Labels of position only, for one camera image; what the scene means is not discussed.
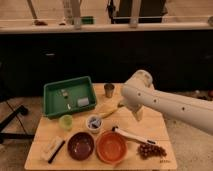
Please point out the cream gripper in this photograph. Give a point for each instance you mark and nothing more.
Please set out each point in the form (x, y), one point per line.
(138, 115)

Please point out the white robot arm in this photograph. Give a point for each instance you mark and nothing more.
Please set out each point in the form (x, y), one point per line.
(137, 91)

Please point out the red-orange bowl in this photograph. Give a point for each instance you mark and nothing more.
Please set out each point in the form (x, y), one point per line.
(111, 147)

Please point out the dark purple bowl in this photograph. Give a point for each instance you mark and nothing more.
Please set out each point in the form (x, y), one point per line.
(80, 146)

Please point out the metal cup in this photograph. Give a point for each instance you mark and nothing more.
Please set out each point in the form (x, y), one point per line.
(109, 89)

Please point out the bunch of grapes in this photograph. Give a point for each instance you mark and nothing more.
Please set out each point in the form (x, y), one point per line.
(147, 150)

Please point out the grey block in tray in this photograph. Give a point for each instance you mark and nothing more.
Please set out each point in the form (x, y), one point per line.
(83, 102)

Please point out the light green cup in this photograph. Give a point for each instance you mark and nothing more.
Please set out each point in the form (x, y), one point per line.
(65, 122)

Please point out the green plastic tray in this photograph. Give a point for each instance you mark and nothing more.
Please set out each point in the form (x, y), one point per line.
(61, 97)

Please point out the white scrub brush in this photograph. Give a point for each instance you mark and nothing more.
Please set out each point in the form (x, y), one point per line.
(51, 149)

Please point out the green box on counter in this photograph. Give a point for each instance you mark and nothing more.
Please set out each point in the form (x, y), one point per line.
(87, 20)

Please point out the black chair base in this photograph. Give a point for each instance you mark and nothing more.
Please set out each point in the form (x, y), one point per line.
(7, 128)

